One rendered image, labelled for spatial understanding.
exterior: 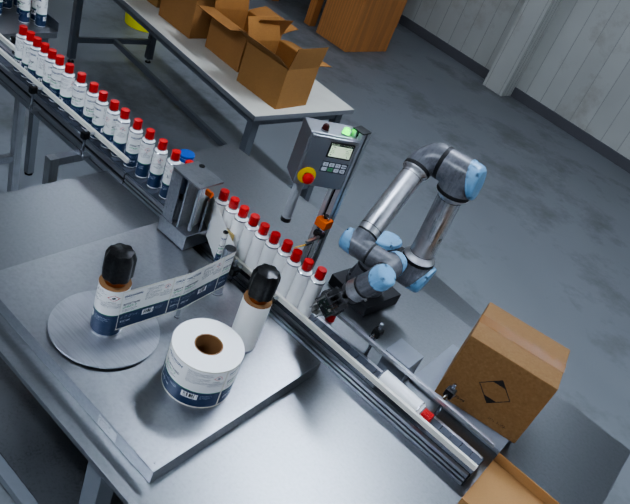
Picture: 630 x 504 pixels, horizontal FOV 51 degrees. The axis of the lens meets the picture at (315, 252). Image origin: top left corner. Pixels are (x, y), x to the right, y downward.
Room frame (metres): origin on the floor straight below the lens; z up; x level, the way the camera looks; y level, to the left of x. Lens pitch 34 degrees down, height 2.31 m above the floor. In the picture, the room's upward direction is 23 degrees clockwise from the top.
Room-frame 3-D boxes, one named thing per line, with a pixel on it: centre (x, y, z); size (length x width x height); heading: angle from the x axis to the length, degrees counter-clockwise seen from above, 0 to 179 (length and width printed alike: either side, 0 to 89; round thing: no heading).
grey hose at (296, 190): (1.97, 0.14, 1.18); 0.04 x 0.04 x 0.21
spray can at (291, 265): (1.81, 0.05, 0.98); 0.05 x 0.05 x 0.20
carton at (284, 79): (3.69, 0.61, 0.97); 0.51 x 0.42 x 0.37; 150
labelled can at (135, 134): (2.20, 0.81, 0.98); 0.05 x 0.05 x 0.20
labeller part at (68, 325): (1.35, 0.47, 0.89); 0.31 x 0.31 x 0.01
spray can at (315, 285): (1.77, -0.04, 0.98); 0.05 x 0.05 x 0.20
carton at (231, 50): (3.95, 0.90, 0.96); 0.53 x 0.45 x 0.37; 146
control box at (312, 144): (1.93, 0.10, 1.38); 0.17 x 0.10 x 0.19; 118
